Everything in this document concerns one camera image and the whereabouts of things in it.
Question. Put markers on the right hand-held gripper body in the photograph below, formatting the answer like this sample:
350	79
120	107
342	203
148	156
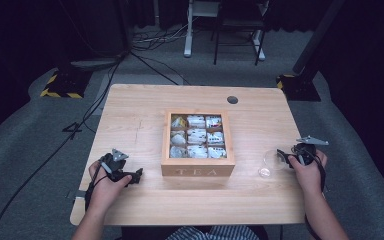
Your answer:
307	151

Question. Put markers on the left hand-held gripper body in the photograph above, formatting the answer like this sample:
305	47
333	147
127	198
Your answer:
115	163

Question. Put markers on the clear glass cup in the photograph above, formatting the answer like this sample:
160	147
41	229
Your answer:
273	161

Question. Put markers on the wooden tea box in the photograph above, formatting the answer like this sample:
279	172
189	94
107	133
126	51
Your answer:
198	165

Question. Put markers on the group of tea bags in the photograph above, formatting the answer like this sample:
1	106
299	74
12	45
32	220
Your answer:
196	136

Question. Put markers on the person's right hand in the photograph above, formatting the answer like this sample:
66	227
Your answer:
308	178

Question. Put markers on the person's left hand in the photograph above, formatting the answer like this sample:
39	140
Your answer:
105	188

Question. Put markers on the dark tape strip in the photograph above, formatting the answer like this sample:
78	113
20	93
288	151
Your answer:
80	194

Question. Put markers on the black yellow-striped stand base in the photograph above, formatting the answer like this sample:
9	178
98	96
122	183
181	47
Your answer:
65	83
300	88

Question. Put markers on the round grey table grommet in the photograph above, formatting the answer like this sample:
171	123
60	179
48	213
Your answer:
232	100

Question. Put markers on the person's striped clothing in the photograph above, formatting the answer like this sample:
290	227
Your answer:
213	233

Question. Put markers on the black slanted stand pole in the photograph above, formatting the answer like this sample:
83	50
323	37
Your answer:
316	36

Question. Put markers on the black metal chair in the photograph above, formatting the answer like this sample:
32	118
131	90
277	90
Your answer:
238	23

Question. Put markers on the white desk frame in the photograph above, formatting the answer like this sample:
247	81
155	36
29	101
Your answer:
188	40

